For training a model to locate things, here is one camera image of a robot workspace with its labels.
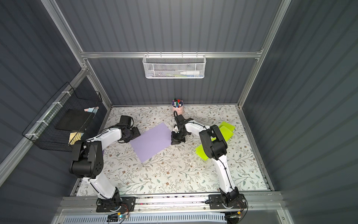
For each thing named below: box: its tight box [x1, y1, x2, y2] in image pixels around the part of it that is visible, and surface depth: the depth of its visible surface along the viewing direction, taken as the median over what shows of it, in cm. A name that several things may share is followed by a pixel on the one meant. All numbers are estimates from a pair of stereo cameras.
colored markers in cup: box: [172, 98, 184, 108], surface depth 107 cm
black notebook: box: [55, 108, 95, 132], surface depth 75 cm
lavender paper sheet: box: [129, 122, 172, 164], surface depth 98 cm
